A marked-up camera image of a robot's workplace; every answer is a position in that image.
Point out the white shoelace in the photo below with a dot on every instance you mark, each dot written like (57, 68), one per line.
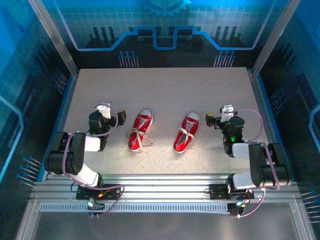
(186, 132)
(137, 131)

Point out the red canvas sneaker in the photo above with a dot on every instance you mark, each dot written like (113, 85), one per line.
(181, 146)
(135, 145)

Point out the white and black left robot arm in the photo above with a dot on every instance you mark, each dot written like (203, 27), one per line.
(65, 160)

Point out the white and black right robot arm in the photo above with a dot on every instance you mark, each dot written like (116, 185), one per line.
(270, 165)

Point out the blue table edge strip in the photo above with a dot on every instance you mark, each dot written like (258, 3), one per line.
(64, 100)

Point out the small black electronics box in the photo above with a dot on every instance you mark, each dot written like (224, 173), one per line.
(235, 210)
(97, 206)

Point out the grey metal panel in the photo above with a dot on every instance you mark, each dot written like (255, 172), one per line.
(162, 227)

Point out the aluminium table side rail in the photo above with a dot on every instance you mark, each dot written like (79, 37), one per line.
(69, 100)
(259, 100)

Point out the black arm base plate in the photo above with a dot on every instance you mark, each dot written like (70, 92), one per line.
(216, 193)
(82, 195)

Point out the aluminium mounting rail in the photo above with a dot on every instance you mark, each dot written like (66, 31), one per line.
(162, 187)

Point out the aluminium frame post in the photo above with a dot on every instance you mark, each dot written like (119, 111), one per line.
(55, 37)
(273, 37)

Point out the aluminium lower frame rail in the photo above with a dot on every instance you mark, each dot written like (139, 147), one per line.
(27, 222)
(303, 222)

